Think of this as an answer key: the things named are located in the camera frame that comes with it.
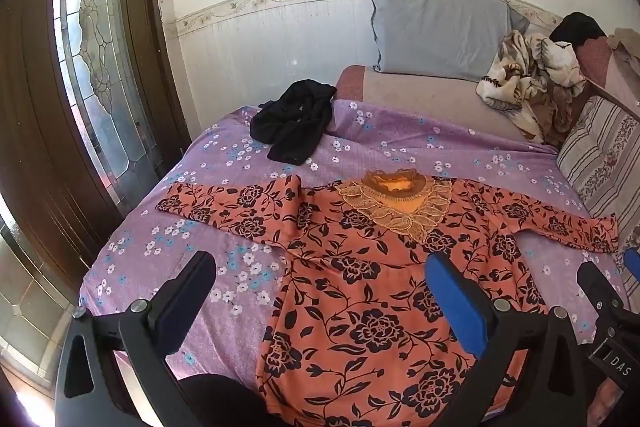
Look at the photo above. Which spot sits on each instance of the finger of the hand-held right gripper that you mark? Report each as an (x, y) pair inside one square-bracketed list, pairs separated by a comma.
[(597, 284), (634, 263)]

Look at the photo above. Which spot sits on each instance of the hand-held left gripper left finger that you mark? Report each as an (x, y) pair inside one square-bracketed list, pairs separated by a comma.
[(186, 287)]

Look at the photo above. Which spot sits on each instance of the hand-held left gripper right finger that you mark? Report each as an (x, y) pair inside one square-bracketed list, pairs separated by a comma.
[(457, 302)]

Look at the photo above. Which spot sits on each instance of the orange black floral garment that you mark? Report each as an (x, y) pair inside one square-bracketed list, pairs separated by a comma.
[(360, 287)]

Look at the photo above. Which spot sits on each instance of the purple floral bedsheet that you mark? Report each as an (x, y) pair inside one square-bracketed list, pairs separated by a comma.
[(220, 187)]

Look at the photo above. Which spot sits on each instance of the striped floral cushion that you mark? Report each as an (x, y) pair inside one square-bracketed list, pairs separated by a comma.
[(600, 157)]

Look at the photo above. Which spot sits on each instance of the wooden stained glass door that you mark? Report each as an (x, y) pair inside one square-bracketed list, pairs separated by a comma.
[(35, 307), (95, 57)]

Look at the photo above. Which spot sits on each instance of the pink cushion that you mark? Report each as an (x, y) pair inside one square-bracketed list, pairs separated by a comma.
[(600, 62)]

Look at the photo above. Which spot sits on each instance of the pink beige mattress cover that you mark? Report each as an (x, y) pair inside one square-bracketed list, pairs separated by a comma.
[(425, 99)]

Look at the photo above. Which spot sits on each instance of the beige patterned blanket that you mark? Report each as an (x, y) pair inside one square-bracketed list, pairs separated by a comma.
[(535, 77)]

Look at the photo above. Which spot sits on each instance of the beige cloth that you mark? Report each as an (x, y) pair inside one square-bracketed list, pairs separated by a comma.
[(625, 44)]

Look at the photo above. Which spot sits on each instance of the black cloth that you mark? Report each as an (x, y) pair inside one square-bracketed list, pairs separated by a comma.
[(575, 27)]

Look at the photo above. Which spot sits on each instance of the grey pillow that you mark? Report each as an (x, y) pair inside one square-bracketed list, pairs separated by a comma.
[(440, 32)]

